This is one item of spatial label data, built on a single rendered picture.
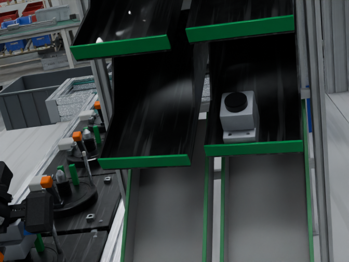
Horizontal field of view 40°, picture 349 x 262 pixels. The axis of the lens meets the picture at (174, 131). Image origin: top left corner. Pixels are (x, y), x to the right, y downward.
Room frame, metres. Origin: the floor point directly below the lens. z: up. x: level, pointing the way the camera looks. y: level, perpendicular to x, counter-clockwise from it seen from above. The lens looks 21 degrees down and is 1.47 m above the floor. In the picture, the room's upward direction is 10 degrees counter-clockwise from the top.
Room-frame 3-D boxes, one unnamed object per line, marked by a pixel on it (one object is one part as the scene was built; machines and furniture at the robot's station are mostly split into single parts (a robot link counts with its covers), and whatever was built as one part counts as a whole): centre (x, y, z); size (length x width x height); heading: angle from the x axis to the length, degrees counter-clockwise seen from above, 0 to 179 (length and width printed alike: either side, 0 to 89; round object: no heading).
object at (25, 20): (6.18, 1.61, 0.88); 0.26 x 0.17 x 0.12; 4
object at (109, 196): (0.97, 0.27, 1.01); 0.24 x 0.24 x 0.13; 82
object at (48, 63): (6.10, 1.19, 0.36); 0.60 x 0.40 x 0.15; 94
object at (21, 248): (0.73, 0.30, 1.06); 0.08 x 0.04 x 0.07; 173
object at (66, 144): (1.21, 0.23, 1.01); 0.24 x 0.24 x 0.13; 82
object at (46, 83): (2.83, 0.64, 0.73); 0.62 x 0.42 x 0.23; 82
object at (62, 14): (6.24, 1.24, 0.90); 0.40 x 0.31 x 0.17; 92
